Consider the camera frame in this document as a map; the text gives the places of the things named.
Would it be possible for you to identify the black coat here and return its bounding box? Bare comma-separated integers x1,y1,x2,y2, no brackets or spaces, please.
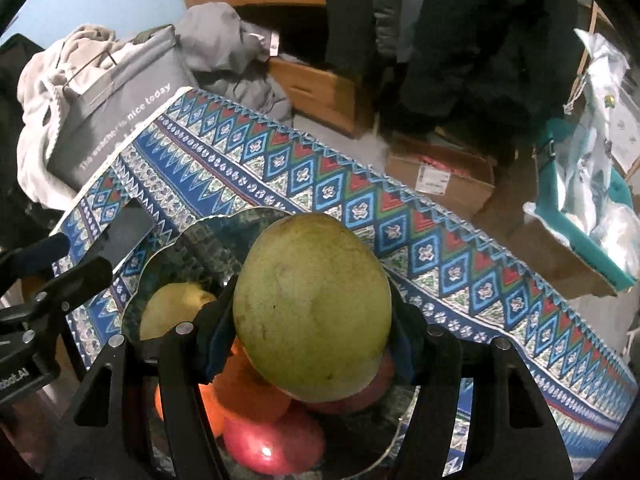
400,0,586,136

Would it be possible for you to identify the clear glass bowl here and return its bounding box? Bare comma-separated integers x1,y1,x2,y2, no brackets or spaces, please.
121,207,406,480

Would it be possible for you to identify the grey tote bag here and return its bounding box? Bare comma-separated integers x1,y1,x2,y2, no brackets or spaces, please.
47,25,198,191

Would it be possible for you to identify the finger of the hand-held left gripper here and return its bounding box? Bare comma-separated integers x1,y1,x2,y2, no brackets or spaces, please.
22,256,115,333
0,232,72,281

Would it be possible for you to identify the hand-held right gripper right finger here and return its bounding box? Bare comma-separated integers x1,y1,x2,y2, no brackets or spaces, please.
385,287,573,480

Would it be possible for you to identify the clear plastic bag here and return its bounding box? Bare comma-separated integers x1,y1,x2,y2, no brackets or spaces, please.
590,202,640,266

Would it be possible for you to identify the yellow pear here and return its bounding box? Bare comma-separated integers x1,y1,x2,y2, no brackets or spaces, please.
139,282,218,343

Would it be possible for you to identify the teal plastic bin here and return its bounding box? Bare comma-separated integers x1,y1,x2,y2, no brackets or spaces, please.
522,117,638,291

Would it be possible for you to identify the wooden drawer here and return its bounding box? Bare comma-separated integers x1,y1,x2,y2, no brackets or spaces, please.
267,57,376,138

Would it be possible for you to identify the grey clothing pile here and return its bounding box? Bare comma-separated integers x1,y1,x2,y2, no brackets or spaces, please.
175,2,296,126

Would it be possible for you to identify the white printed rice bag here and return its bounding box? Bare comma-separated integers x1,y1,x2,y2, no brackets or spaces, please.
562,27,631,221

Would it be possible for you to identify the orange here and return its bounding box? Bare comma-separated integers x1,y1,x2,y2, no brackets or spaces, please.
210,340,296,423
154,382,226,438

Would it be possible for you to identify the dark jacket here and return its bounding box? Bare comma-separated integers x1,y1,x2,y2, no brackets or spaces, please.
324,0,381,81

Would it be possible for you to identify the dark cloth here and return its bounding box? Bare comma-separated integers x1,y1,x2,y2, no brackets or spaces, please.
0,35,51,246

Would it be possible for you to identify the yellow-green mango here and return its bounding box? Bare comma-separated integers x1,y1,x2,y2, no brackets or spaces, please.
232,212,393,403

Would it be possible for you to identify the black flat rectangular object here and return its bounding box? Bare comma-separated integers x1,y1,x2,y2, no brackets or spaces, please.
82,204,156,276

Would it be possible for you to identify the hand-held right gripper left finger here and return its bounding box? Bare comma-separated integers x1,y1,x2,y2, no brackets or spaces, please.
42,287,241,480

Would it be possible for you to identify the large cardboard box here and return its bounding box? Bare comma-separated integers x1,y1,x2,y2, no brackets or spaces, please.
470,145,618,298

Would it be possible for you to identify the small cardboard box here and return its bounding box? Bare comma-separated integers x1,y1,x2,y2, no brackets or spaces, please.
385,132,496,221

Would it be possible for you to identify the blue patterned tablecloth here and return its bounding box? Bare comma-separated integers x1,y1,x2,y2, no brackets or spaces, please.
50,87,633,480

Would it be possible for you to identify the grey coat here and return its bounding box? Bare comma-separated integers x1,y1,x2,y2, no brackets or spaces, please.
372,0,426,56

